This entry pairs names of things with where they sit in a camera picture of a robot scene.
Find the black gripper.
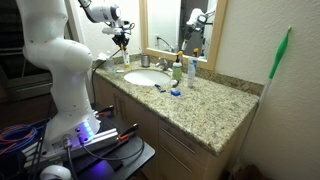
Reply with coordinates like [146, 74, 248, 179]
[111, 33, 131, 51]

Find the black cart top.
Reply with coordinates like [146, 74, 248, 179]
[63, 103, 156, 180]

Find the green soap pump bottle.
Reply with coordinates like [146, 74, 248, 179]
[171, 53, 184, 82]

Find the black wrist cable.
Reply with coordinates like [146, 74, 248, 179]
[123, 21, 136, 34]

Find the chrome faucet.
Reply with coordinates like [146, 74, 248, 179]
[154, 57, 174, 73]

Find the wooden vanity cabinet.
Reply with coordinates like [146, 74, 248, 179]
[92, 73, 258, 180]

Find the mop with green handle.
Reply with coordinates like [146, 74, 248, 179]
[229, 25, 294, 174]

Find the clear spray bottle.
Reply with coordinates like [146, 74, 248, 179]
[186, 56, 198, 89]

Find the clear plastic bottle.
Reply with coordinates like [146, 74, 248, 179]
[105, 50, 115, 70]

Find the blue razor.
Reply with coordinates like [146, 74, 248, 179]
[153, 83, 167, 94]

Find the blue cable coil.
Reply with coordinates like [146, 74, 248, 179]
[0, 118, 51, 158]

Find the metal cup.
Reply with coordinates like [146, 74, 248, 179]
[140, 53, 151, 68]

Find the white oval sink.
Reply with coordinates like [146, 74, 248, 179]
[123, 68, 172, 87]

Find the white round device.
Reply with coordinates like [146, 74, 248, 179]
[39, 164, 73, 180]

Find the orange cable coil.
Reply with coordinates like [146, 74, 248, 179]
[0, 124, 38, 156]

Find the black clamp with orange tips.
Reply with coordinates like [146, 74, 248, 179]
[117, 123, 139, 142]
[94, 104, 115, 118]

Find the black power cable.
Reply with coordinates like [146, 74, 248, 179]
[90, 47, 123, 103]

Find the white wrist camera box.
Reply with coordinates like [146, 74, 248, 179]
[101, 21, 136, 36]

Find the metal cabinet door handle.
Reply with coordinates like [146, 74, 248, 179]
[113, 93, 119, 116]

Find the aluminium rail robot base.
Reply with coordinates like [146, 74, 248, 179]
[21, 128, 120, 169]

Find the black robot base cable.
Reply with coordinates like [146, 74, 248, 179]
[78, 133, 146, 163]
[62, 134, 79, 180]

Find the wood framed mirror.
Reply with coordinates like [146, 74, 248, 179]
[139, 0, 229, 72]

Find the white bottle with yellow lid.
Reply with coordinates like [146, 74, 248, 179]
[119, 44, 130, 66]

